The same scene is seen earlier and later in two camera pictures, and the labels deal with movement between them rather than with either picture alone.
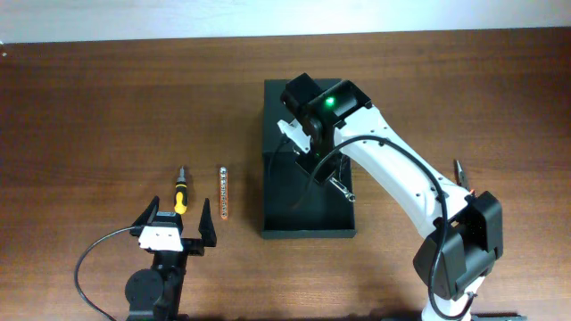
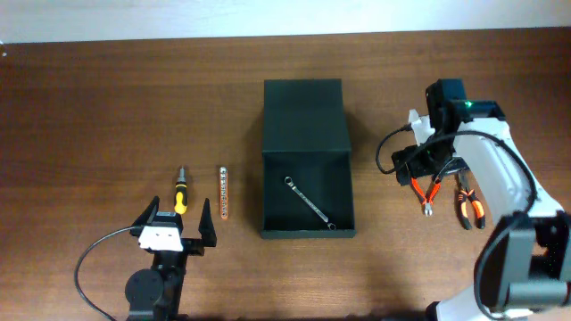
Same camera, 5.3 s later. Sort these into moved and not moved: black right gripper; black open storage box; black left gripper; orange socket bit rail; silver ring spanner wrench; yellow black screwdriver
Moved: silver ring spanner wrench; black right gripper
Not moved: orange socket bit rail; yellow black screwdriver; black open storage box; black left gripper
